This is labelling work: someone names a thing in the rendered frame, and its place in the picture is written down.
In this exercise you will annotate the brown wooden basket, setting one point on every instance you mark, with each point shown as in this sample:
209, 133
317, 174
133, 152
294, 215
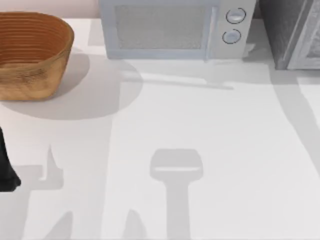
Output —
32, 70

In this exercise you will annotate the pale microwave oven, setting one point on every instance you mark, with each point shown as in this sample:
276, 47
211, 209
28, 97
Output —
246, 27

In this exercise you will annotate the grey cabinet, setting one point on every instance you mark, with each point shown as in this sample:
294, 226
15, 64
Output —
287, 30

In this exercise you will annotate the microwave oven door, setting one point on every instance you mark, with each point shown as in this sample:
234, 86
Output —
160, 27

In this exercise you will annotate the round microwave knob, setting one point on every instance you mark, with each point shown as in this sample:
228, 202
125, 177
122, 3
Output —
235, 15
231, 36

